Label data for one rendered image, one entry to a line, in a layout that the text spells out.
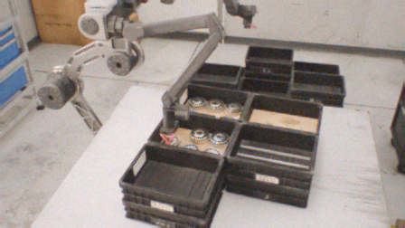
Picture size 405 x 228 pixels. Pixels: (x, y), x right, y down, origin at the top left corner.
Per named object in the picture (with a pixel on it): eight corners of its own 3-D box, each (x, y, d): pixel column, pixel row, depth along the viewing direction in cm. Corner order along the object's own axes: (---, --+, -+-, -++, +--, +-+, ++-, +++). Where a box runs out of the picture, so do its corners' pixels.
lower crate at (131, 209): (123, 219, 189) (119, 201, 183) (149, 176, 213) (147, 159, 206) (205, 241, 179) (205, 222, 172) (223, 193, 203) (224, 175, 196)
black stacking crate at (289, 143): (225, 176, 197) (225, 158, 190) (240, 139, 220) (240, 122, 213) (309, 194, 186) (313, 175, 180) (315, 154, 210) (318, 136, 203)
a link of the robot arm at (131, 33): (222, 7, 179) (218, 11, 170) (227, 38, 184) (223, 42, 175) (128, 22, 191) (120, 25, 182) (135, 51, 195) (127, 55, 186)
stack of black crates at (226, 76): (187, 125, 345) (185, 78, 320) (195, 106, 369) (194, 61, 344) (234, 131, 337) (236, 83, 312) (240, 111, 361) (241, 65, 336)
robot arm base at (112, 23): (113, 33, 195) (109, 8, 188) (128, 33, 194) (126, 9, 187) (106, 40, 188) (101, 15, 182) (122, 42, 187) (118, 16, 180)
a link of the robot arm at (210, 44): (218, 25, 183) (212, 30, 173) (228, 33, 183) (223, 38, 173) (164, 94, 201) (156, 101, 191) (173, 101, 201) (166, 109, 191)
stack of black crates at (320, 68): (287, 110, 362) (291, 76, 343) (288, 92, 386) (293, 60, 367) (334, 115, 354) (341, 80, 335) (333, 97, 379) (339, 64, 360)
